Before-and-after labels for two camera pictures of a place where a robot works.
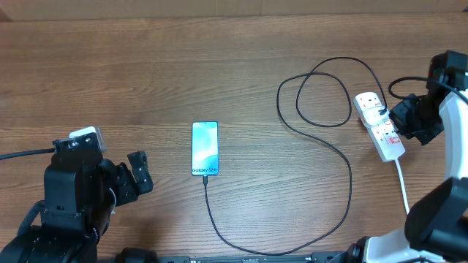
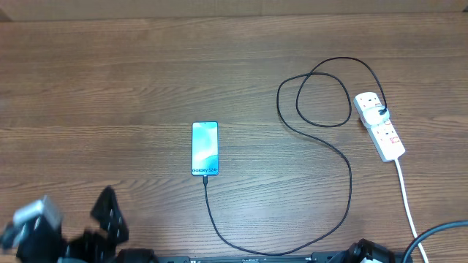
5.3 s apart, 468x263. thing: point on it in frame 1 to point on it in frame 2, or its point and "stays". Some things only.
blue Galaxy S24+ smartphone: [205, 148] stays
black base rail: [326, 258] stays
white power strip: [385, 137] stays
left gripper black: [121, 174] to [113, 218]
